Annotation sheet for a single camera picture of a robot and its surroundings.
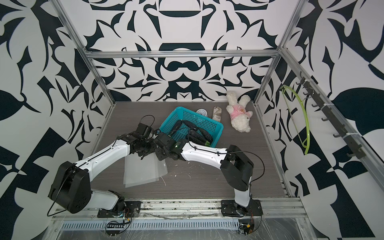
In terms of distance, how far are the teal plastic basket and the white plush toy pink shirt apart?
0.11 meters

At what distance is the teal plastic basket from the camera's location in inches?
38.8

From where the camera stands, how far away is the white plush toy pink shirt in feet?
3.30
